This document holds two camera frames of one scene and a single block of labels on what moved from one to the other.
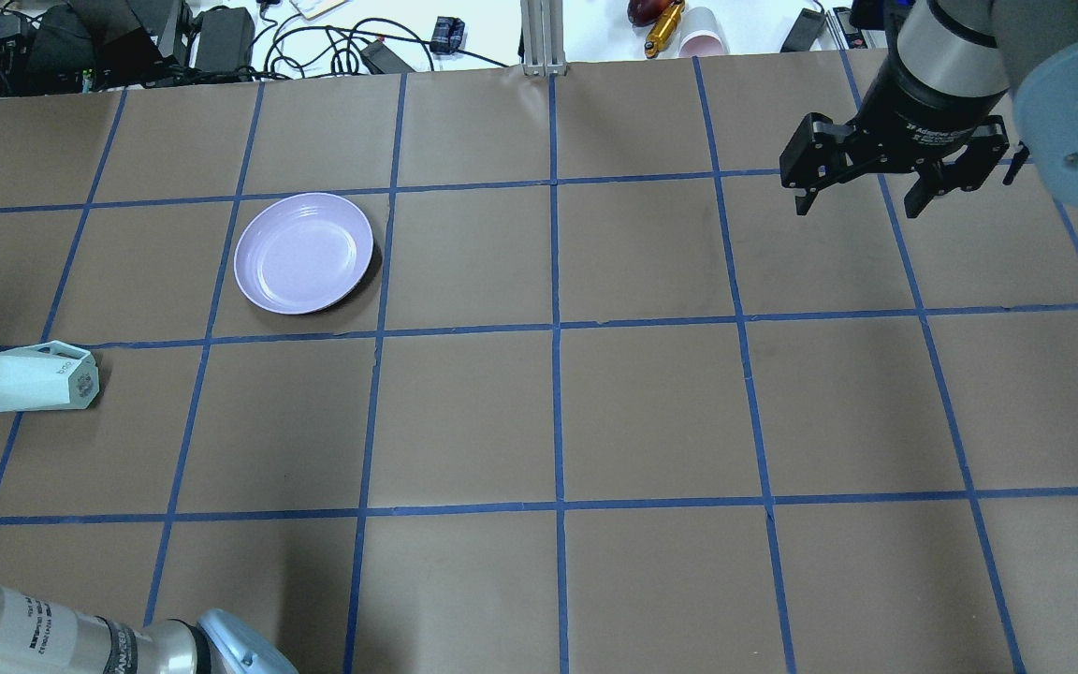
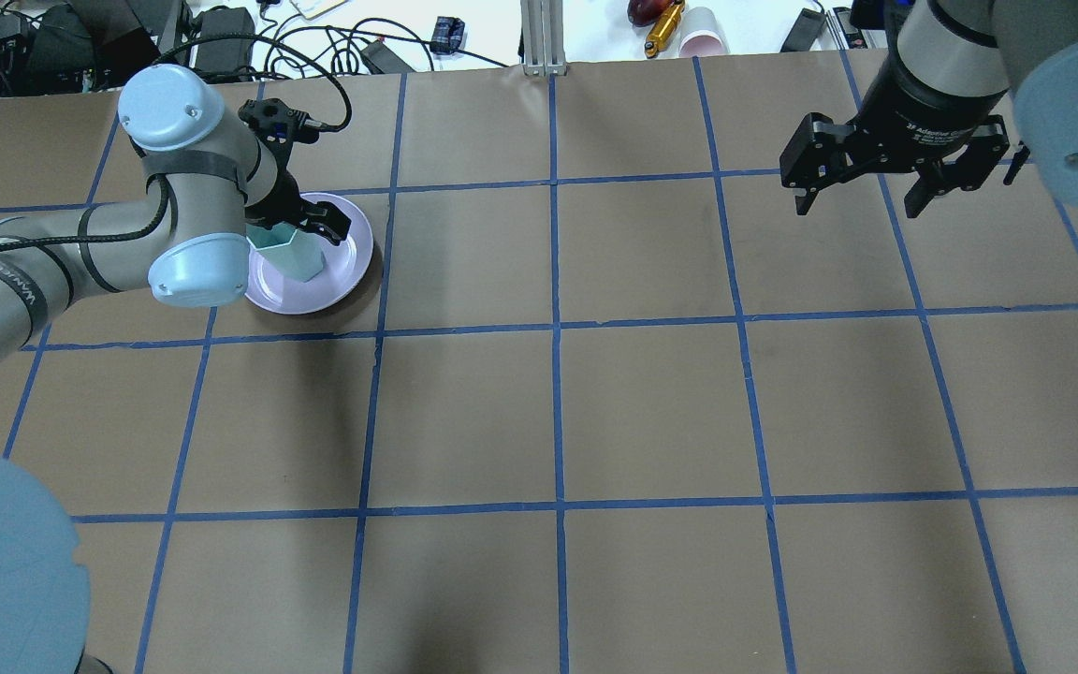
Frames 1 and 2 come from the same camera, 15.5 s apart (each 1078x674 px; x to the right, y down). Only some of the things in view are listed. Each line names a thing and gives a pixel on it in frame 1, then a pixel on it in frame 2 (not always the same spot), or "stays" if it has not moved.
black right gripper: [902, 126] stays
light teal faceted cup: [46, 375] → [288, 250]
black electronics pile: [83, 46] stays
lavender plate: [301, 253] stays
